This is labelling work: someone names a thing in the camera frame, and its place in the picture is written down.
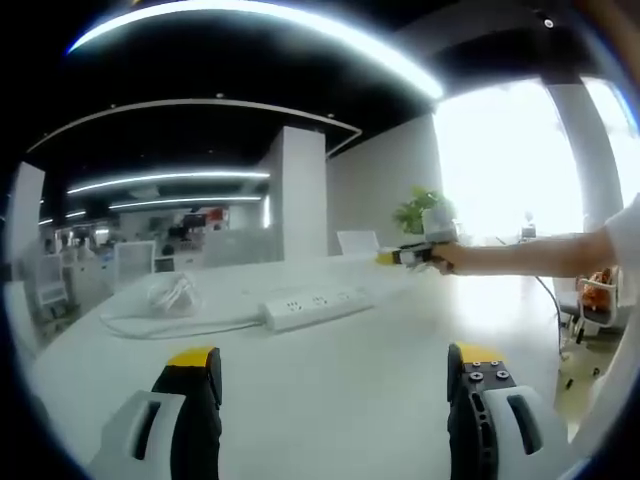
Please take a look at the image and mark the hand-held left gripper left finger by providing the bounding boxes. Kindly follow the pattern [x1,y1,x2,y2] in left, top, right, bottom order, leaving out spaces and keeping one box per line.
[89,344,224,480]

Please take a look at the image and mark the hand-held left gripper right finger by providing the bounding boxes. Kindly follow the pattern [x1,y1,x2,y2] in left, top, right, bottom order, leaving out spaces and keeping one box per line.
[446,341,572,480]

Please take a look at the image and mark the white power strip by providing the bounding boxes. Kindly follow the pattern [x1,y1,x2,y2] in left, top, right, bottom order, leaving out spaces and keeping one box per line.
[257,283,377,332]

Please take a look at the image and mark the white power strip cord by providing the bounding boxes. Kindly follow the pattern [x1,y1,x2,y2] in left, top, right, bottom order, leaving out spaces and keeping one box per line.
[98,277,267,342]

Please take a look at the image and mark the white desk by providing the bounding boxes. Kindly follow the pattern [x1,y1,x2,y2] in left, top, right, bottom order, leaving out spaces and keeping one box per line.
[34,249,566,480]

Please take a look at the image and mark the straight ceiling light strip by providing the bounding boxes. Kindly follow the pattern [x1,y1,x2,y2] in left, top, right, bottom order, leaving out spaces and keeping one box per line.
[66,170,272,196]
[107,195,265,211]

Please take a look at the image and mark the curved ceiling light strip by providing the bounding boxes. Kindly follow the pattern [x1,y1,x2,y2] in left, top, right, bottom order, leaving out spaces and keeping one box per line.
[67,0,446,100]

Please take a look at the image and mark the person's right hand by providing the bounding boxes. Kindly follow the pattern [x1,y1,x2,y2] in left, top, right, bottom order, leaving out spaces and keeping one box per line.
[430,240,474,277]

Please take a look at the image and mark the green potted plant white pot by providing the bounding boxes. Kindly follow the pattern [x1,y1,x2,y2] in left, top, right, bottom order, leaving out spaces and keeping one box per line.
[392,185,459,236]

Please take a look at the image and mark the white chair back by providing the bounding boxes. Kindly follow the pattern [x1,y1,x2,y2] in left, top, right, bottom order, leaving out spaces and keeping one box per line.
[336,229,382,257]

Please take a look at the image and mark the white wheeled office chair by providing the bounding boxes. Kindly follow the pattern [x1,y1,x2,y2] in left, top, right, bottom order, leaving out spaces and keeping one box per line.
[558,267,627,347]

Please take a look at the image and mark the clear plastic bag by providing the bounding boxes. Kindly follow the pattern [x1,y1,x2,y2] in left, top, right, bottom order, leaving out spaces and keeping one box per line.
[143,271,207,320]

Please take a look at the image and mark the orange patterned cloth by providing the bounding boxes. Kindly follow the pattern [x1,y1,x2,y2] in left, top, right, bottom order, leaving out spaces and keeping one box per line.
[578,266,620,315]

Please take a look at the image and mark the grey mesh office chair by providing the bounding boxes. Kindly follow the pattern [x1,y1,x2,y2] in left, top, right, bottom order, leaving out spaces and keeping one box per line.
[113,239,157,287]

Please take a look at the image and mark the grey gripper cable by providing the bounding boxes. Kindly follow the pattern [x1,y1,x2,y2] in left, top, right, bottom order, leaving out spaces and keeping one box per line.
[531,273,569,362]

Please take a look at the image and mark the white frame office chair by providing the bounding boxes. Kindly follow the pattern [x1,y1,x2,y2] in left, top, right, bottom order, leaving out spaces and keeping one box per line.
[34,249,77,322]

